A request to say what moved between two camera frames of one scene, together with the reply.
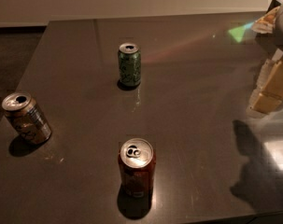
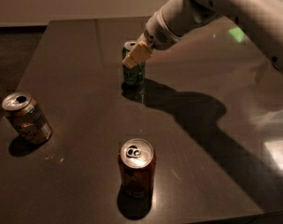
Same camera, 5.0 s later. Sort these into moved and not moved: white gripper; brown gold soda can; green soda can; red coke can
Moved: green soda can; white gripper
Not moved: red coke can; brown gold soda can
